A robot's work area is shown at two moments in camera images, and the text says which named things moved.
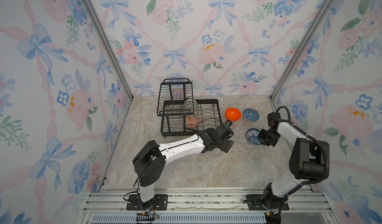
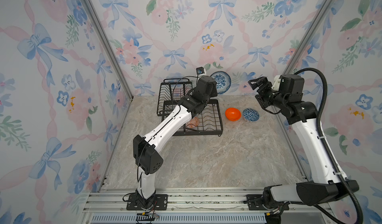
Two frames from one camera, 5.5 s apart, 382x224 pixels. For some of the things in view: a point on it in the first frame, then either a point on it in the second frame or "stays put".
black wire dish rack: (180, 113) stays put
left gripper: (228, 144) → (214, 93)
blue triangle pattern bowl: (250, 115) stays put
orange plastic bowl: (233, 114) stays put
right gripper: (260, 137) → (267, 85)
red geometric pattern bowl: (191, 121) stays put
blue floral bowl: (251, 136) → (223, 81)
